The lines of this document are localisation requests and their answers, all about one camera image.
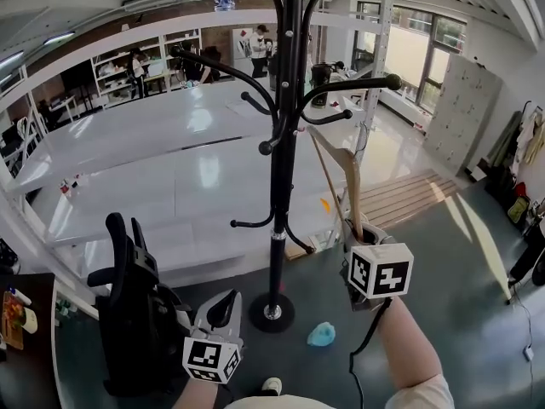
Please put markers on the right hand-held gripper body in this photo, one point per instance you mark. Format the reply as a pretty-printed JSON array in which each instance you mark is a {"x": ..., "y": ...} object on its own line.
[{"x": 381, "y": 273}]

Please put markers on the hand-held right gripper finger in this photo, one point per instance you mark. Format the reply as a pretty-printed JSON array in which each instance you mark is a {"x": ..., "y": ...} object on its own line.
[{"x": 353, "y": 232}]

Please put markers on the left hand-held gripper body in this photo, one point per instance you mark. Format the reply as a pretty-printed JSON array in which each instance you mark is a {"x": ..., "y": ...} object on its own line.
[{"x": 210, "y": 356}]

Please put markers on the wooden clothes hanger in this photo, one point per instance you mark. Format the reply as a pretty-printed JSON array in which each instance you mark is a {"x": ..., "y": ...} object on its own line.
[{"x": 352, "y": 177}]

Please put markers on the black metal coat rack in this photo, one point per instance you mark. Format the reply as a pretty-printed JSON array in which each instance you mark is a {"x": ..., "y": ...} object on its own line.
[{"x": 282, "y": 151}]

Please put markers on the person's right forearm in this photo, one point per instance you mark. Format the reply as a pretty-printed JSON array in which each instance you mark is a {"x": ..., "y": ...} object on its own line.
[{"x": 409, "y": 343}]

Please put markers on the person's left forearm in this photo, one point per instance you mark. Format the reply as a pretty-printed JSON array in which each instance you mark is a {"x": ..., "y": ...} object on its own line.
[{"x": 196, "y": 394}]

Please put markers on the hanging clothes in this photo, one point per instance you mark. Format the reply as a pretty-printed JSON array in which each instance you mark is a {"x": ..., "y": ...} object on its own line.
[{"x": 526, "y": 143}]

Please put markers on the flat cardboard piece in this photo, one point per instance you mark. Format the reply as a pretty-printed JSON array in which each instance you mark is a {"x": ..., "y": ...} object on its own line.
[{"x": 298, "y": 251}]

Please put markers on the wooden slatted pallet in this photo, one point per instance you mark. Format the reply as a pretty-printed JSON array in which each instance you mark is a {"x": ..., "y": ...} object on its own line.
[{"x": 409, "y": 196}]

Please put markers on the person's white shoe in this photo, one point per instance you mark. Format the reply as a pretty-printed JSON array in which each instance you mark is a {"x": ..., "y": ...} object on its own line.
[{"x": 271, "y": 385}]

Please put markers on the blue plastic bag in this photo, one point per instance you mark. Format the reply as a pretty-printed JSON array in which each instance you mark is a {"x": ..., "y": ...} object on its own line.
[{"x": 322, "y": 335}]

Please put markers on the black office chair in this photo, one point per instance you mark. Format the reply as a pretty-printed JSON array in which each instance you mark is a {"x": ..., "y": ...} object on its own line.
[{"x": 132, "y": 305}]

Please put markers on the person's beige shirt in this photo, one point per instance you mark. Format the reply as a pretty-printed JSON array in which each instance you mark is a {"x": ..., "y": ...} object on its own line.
[{"x": 421, "y": 394}]

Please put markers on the grey locker cabinet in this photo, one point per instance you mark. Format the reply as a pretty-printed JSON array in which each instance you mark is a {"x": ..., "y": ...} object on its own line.
[{"x": 462, "y": 113}]

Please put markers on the white power adapter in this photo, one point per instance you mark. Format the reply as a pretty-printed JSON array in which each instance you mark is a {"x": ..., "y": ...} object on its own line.
[{"x": 528, "y": 353}]

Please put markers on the white cup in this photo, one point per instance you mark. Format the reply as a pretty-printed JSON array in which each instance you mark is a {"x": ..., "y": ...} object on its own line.
[{"x": 30, "y": 320}]

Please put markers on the black desk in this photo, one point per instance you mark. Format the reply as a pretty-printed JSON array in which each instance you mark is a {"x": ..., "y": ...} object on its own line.
[{"x": 25, "y": 377}]

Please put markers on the large window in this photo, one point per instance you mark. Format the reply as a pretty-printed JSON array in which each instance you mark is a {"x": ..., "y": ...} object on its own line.
[{"x": 430, "y": 53}]

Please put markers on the large white table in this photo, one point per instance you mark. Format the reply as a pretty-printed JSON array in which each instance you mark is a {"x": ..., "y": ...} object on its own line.
[{"x": 170, "y": 151}]

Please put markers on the wooden tray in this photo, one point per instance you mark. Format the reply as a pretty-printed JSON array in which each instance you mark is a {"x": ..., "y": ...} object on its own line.
[{"x": 13, "y": 322}]

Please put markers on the white shelf unit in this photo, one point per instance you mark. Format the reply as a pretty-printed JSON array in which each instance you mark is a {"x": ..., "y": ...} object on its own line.
[{"x": 115, "y": 73}]

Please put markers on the white metal rack post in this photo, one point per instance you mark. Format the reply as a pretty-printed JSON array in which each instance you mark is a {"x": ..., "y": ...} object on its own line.
[{"x": 376, "y": 58}]

